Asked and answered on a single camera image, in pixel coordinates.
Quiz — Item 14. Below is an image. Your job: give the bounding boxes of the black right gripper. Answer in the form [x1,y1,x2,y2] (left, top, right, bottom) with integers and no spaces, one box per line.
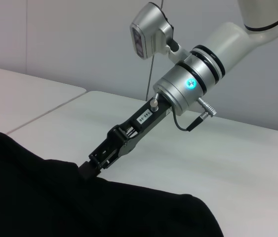
[78,93,173,181]

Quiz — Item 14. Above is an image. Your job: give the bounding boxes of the black shirt with white print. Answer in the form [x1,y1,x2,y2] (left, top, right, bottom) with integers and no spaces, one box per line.
[0,128,225,237]

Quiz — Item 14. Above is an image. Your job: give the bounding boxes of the right gripper cable with plug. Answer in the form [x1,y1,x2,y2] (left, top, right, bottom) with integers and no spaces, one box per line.
[173,97,217,132]

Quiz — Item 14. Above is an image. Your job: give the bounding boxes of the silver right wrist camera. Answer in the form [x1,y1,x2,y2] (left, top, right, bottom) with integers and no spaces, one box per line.
[129,1,174,60]

